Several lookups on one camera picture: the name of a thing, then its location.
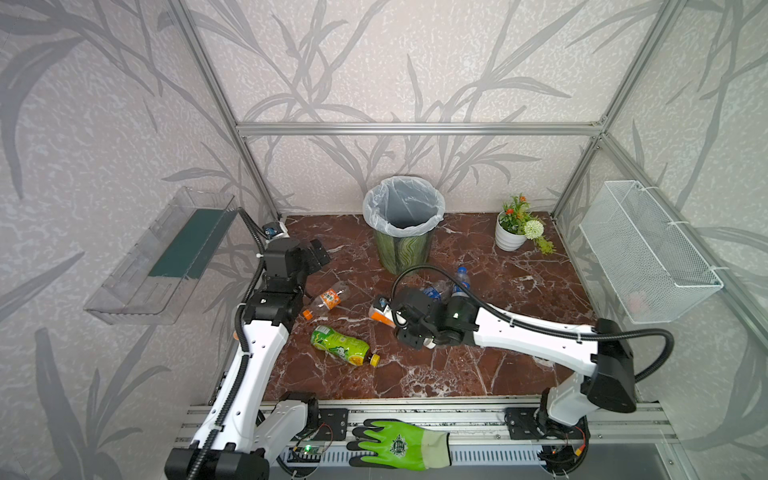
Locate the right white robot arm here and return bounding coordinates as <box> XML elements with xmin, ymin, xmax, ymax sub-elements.
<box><xmin>378</xmin><ymin>287</ymin><xmax>637</xmax><ymax>439</ymax></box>

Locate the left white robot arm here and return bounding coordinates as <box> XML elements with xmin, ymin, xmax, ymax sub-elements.
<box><xmin>164</xmin><ymin>236</ymin><xmax>330</xmax><ymax>479</ymax></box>

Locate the green label soda bottle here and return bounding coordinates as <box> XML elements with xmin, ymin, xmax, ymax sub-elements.
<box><xmin>311</xmin><ymin>325</ymin><xmax>380</xmax><ymax>367</ymax></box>

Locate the artificial green flower plant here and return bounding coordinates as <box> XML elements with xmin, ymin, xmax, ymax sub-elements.
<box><xmin>498</xmin><ymin>194</ymin><xmax>555</xmax><ymax>255</ymax></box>

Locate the clear plastic bin liner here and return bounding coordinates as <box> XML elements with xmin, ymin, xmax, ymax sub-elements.
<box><xmin>363</xmin><ymin>176</ymin><xmax>446</xmax><ymax>238</ymax></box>

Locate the green circuit board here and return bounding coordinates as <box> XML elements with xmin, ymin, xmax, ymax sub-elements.
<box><xmin>288</xmin><ymin>444</ymin><xmax>327</xmax><ymax>464</ymax></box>

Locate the orange label soda bottle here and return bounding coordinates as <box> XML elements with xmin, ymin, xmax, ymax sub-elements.
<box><xmin>301</xmin><ymin>281</ymin><xmax>350</xmax><ymax>321</ymax></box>

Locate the crushed Pepsi bottle blue cap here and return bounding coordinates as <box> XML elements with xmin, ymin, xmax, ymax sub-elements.
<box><xmin>422</xmin><ymin>279</ymin><xmax>454</xmax><ymax>302</ymax></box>

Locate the clear acrylic wall shelf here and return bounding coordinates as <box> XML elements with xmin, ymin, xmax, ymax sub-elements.
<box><xmin>84</xmin><ymin>187</ymin><xmax>238</xmax><ymax>325</ymax></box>

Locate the green work glove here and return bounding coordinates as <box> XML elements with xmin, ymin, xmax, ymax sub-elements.
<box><xmin>346</xmin><ymin>419</ymin><xmax>452</xmax><ymax>471</ymax></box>

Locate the white wire mesh basket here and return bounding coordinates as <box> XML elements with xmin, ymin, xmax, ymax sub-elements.
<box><xmin>580</xmin><ymin>180</ymin><xmax>724</xmax><ymax>325</ymax></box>

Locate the upright-lying Pepsi bottle blue cap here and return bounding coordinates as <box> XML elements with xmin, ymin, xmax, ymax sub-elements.
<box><xmin>451</xmin><ymin>266</ymin><xmax>470</xmax><ymax>297</ymax></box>

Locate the green wood-pattern trash bin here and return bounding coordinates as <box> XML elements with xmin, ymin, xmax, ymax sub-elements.
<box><xmin>373</xmin><ymin>231</ymin><xmax>434</xmax><ymax>275</ymax></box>

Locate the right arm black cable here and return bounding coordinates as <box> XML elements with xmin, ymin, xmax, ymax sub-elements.
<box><xmin>389</xmin><ymin>265</ymin><xmax>676</xmax><ymax>385</ymax></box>

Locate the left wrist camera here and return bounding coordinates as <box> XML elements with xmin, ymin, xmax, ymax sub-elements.
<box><xmin>261</xmin><ymin>221</ymin><xmax>289</xmax><ymax>241</ymax></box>

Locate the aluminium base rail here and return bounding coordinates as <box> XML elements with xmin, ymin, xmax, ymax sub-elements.
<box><xmin>171</xmin><ymin>396</ymin><xmax>678</xmax><ymax>478</ymax></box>

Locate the white flower pot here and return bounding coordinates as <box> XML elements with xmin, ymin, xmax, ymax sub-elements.
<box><xmin>494</xmin><ymin>212</ymin><xmax>528</xmax><ymax>252</ymax></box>

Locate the red label bottle yellow cap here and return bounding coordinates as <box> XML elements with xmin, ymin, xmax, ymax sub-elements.
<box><xmin>368</xmin><ymin>295</ymin><xmax>396</xmax><ymax>328</ymax></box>

